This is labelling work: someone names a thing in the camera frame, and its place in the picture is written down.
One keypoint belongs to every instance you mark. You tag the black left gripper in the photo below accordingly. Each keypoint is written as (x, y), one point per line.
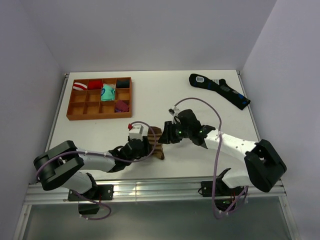
(146, 149)

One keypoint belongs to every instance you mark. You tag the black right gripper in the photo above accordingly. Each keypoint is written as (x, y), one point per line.
(167, 136)

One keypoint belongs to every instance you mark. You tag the brown striped sock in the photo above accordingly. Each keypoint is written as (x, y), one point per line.
(153, 135)

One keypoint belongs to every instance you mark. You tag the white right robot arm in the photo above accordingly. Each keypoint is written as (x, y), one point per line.
(263, 165)

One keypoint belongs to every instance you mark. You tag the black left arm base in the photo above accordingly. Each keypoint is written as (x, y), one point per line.
(90, 205)

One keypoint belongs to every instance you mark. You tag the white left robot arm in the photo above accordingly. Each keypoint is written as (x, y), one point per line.
(65, 165)

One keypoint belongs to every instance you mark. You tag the purple sock roll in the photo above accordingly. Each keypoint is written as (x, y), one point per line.
(121, 107)

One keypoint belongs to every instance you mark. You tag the teal sock roll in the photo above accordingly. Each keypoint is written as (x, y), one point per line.
(107, 93)

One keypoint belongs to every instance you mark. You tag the dark green sock roll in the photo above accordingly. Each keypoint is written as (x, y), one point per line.
(123, 83)

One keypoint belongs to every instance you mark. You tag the red white striped sock roll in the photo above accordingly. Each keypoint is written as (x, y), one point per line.
(78, 86)

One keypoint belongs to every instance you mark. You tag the black blue sock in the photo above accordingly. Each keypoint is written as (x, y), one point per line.
(221, 87)

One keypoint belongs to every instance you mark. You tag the orange compartment tray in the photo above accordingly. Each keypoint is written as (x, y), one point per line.
(87, 104)

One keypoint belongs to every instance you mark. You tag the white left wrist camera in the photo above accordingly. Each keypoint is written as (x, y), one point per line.
(137, 131)

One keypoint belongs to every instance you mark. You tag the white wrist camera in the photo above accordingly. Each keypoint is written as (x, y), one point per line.
(174, 111)
(137, 131)

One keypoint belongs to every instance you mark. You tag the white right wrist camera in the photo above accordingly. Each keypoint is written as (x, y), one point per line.
(174, 111)

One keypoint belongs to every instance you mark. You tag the aluminium mounting rail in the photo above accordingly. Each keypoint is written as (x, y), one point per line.
(148, 190)

